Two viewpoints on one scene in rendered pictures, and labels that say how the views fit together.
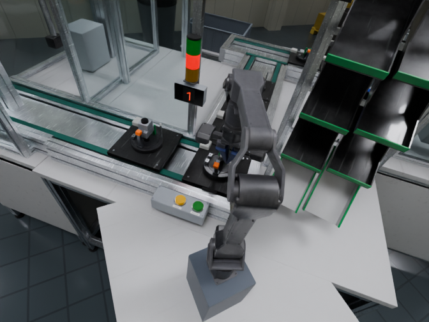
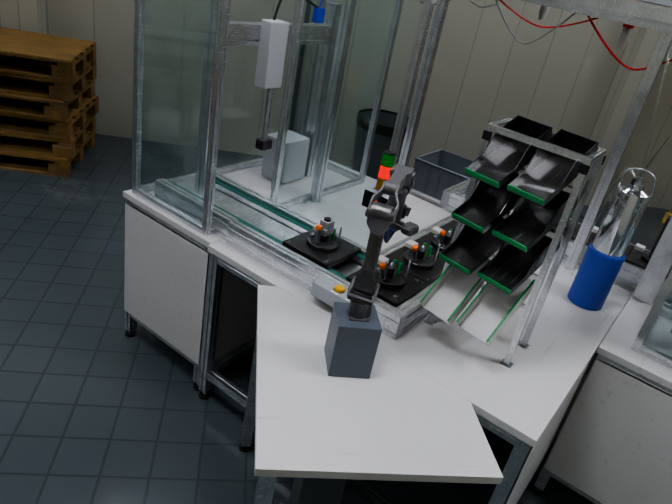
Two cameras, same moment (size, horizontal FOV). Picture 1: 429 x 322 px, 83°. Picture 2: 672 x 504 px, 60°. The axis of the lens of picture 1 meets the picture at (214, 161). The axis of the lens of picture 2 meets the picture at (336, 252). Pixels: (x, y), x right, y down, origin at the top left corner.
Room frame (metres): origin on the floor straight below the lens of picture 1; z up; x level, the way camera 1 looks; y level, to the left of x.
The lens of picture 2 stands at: (-1.27, -0.53, 2.09)
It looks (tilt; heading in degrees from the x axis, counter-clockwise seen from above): 28 degrees down; 21
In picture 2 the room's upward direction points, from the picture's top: 11 degrees clockwise
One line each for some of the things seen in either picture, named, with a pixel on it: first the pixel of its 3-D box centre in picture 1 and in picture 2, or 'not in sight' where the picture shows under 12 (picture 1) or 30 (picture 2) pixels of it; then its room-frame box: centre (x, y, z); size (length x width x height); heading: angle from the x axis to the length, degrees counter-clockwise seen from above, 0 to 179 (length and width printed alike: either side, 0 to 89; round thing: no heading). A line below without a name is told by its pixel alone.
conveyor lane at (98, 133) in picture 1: (158, 151); (331, 259); (0.76, 0.26, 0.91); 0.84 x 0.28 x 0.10; 79
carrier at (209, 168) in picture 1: (220, 160); (390, 270); (0.68, -0.02, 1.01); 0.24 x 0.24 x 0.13; 79
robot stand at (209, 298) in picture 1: (217, 280); (351, 340); (0.24, -0.07, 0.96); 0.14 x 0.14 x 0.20; 33
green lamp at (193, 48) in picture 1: (193, 45); (388, 159); (0.83, 0.14, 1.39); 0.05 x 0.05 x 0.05
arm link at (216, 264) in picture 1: (225, 254); (362, 291); (0.24, -0.07, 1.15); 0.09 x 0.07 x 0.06; 98
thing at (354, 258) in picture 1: (239, 128); (434, 272); (1.12, -0.11, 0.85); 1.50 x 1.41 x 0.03; 79
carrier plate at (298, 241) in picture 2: (147, 144); (322, 246); (0.75, 0.31, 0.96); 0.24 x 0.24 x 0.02; 79
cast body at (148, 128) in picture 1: (146, 124); (327, 225); (0.76, 0.31, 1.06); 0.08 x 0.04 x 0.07; 169
